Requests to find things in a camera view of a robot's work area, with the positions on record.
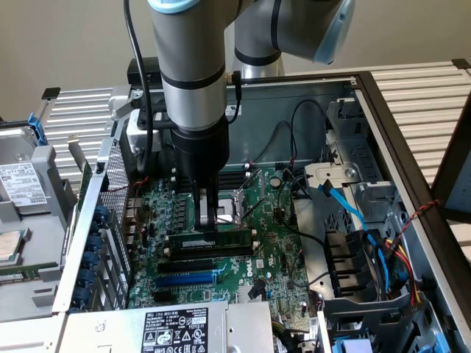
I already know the green Dell motherboard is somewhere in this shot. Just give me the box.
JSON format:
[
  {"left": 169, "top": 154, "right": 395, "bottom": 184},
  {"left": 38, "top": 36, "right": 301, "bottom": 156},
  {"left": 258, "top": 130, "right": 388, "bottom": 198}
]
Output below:
[{"left": 127, "top": 167, "right": 321, "bottom": 339}]

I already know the blue disk caddy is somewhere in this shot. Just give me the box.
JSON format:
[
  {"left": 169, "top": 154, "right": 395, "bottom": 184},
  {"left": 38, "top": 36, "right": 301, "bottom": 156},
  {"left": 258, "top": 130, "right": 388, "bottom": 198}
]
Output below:
[{"left": 27, "top": 113, "right": 47, "bottom": 146}]

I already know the grey power supply with label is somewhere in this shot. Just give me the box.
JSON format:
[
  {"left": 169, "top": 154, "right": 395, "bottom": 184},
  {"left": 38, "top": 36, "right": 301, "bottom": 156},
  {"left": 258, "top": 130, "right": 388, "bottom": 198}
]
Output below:
[{"left": 54, "top": 301, "right": 275, "bottom": 353}]

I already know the red black twisted wire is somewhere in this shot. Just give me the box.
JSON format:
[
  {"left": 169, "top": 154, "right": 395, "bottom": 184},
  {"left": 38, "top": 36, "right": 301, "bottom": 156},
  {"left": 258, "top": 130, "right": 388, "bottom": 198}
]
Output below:
[{"left": 399, "top": 198, "right": 442, "bottom": 236}]

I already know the black wire loop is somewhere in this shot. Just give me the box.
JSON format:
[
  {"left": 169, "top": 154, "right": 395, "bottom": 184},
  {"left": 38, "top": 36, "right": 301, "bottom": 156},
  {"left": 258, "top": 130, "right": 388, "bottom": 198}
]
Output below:
[{"left": 288, "top": 99, "right": 330, "bottom": 174}]

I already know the black RAM slot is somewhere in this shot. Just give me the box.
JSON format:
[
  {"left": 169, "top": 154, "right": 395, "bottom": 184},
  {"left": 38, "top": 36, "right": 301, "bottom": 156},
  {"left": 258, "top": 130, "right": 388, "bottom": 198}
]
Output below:
[
  {"left": 171, "top": 161, "right": 254, "bottom": 182},
  {"left": 163, "top": 243, "right": 255, "bottom": 261},
  {"left": 171, "top": 175, "right": 252, "bottom": 193}
]

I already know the blue SATA wire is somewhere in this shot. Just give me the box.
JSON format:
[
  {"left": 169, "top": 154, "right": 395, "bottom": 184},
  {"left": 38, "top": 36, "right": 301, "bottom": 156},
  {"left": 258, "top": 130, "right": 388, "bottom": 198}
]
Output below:
[{"left": 318, "top": 179, "right": 391, "bottom": 295}]

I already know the silver hard disk drive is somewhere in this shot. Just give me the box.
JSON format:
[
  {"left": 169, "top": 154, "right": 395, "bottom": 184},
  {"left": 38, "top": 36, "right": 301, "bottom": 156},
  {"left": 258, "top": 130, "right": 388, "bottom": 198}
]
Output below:
[{"left": 0, "top": 126, "right": 51, "bottom": 214}]

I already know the thin red wire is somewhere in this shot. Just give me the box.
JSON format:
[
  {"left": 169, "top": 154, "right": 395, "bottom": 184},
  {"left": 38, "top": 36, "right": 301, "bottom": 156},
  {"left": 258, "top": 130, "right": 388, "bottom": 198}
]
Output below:
[{"left": 105, "top": 176, "right": 152, "bottom": 236}]

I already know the grey plastic parts rack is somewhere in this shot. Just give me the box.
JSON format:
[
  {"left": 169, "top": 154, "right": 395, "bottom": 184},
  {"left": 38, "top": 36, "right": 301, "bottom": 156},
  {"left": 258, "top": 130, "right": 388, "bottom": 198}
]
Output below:
[{"left": 0, "top": 145, "right": 80, "bottom": 321}]

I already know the yellow red black wire bundle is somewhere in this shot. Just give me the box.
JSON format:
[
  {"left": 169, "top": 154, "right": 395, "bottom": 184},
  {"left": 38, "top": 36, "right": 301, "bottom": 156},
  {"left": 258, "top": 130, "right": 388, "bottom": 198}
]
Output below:
[{"left": 367, "top": 235, "right": 422, "bottom": 306}]

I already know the black framed side panel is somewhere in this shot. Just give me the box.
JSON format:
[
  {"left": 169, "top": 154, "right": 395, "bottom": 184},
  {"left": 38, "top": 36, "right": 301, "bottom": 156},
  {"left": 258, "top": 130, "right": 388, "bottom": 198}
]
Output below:
[{"left": 430, "top": 106, "right": 471, "bottom": 224}]

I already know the black plastic fan shroud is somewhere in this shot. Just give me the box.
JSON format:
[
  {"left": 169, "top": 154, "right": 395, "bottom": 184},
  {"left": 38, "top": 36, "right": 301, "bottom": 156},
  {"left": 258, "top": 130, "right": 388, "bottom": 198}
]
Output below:
[{"left": 323, "top": 227, "right": 375, "bottom": 299}]

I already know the CPU socket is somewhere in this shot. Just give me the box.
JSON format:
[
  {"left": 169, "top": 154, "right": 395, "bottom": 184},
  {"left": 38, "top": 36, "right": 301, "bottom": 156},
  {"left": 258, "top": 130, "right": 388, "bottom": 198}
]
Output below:
[{"left": 215, "top": 190, "right": 246, "bottom": 225}]

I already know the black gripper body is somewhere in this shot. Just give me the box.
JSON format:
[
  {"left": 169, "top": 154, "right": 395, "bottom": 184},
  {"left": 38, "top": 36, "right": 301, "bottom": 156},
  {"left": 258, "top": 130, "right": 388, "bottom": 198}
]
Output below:
[{"left": 170, "top": 119, "right": 231, "bottom": 185}]

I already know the black expansion slot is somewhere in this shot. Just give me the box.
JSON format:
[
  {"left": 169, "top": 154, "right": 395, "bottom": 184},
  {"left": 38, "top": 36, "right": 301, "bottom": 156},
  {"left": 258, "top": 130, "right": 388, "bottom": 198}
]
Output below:
[{"left": 157, "top": 257, "right": 215, "bottom": 275}]

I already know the black and red wire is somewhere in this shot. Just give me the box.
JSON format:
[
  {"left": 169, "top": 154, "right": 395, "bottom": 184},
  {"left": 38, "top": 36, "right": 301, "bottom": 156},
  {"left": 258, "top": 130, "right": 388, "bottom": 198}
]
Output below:
[{"left": 246, "top": 121, "right": 295, "bottom": 166}]

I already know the blue expansion slot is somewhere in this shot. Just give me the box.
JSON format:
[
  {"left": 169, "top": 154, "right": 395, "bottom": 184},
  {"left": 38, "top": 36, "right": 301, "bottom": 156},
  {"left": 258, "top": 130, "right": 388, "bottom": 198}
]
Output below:
[{"left": 155, "top": 271, "right": 215, "bottom": 290}]

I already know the metal socket cover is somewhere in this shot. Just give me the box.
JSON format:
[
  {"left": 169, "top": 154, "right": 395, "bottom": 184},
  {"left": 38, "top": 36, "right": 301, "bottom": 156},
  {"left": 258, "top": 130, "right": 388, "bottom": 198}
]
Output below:
[{"left": 237, "top": 168, "right": 266, "bottom": 221}]

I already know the green RAM stick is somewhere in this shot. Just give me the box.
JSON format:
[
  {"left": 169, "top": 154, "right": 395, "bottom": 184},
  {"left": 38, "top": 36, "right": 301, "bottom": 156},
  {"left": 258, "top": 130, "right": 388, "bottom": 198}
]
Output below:
[
  {"left": 0, "top": 264, "right": 40, "bottom": 284},
  {"left": 167, "top": 228, "right": 254, "bottom": 250}
]

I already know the small silver heatsink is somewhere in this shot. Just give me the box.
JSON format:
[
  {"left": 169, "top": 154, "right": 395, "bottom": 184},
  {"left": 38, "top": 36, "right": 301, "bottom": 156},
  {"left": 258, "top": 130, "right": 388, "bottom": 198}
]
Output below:
[{"left": 237, "top": 285, "right": 266, "bottom": 304}]

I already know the silver CPU chip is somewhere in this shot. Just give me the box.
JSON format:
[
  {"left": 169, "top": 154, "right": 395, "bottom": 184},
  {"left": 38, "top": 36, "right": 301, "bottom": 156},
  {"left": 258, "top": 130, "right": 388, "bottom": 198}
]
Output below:
[{"left": 0, "top": 229, "right": 30, "bottom": 265}]

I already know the metal disk bay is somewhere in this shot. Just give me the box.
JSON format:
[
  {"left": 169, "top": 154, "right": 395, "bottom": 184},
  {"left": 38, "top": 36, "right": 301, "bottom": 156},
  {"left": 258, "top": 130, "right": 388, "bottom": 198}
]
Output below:
[{"left": 325, "top": 99, "right": 402, "bottom": 221}]

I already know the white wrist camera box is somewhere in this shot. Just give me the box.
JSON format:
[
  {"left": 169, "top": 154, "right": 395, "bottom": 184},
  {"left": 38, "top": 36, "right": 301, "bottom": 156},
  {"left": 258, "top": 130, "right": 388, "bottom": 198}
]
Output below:
[{"left": 126, "top": 110, "right": 162, "bottom": 154}]

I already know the black box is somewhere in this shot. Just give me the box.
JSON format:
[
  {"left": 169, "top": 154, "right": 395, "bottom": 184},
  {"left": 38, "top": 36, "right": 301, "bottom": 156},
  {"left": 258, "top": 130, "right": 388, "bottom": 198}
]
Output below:
[{"left": 126, "top": 57, "right": 163, "bottom": 89}]

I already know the thick black wire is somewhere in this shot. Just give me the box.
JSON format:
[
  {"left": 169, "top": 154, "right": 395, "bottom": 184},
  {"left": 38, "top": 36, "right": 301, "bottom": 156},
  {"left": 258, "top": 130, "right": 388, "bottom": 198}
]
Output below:
[{"left": 274, "top": 171, "right": 328, "bottom": 246}]

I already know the thin metal locking lever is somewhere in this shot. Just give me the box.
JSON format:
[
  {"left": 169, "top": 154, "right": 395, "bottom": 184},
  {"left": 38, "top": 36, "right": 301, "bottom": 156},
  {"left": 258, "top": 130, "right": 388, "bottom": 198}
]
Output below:
[{"left": 241, "top": 198, "right": 283, "bottom": 225}]

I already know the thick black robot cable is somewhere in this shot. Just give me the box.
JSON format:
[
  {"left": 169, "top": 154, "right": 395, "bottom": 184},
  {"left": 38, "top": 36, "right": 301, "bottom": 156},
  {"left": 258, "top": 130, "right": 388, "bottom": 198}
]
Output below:
[{"left": 123, "top": 0, "right": 155, "bottom": 174}]

